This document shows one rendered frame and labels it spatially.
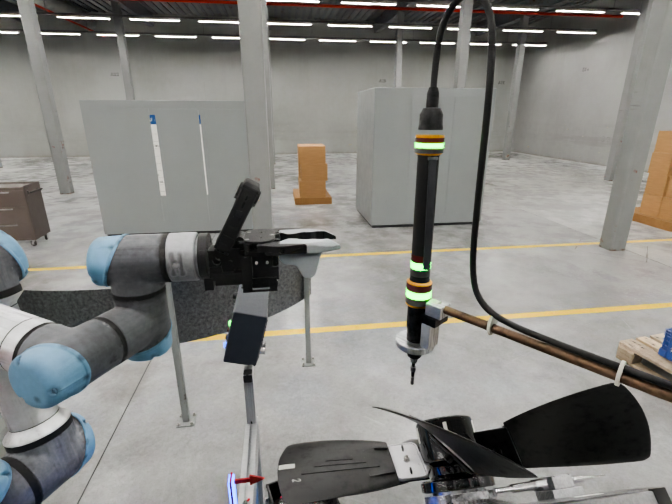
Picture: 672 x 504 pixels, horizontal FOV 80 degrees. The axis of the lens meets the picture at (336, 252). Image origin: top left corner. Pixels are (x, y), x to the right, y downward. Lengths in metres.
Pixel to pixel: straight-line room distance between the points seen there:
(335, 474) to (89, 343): 0.51
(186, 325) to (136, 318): 1.94
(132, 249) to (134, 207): 6.43
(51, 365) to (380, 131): 6.36
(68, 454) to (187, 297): 1.58
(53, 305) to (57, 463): 1.73
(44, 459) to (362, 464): 0.62
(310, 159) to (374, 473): 8.05
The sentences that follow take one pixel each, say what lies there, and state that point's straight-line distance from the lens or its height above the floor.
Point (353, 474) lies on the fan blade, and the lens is 0.88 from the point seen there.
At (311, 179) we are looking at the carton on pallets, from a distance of 8.74.
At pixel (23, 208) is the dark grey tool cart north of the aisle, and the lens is 7.30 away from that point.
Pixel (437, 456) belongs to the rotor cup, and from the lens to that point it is 0.91.
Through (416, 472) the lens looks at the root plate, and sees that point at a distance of 0.91.
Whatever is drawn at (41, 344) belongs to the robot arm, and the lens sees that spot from 0.61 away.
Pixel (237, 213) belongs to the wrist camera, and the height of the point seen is 1.71.
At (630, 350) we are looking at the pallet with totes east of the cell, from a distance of 3.92.
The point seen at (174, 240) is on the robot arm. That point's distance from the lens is 0.63.
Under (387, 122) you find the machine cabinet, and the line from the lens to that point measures 6.74.
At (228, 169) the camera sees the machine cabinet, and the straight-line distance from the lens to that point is 6.65.
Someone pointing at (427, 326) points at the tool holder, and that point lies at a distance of 0.71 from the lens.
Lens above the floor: 1.85
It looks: 19 degrees down
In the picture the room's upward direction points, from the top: straight up
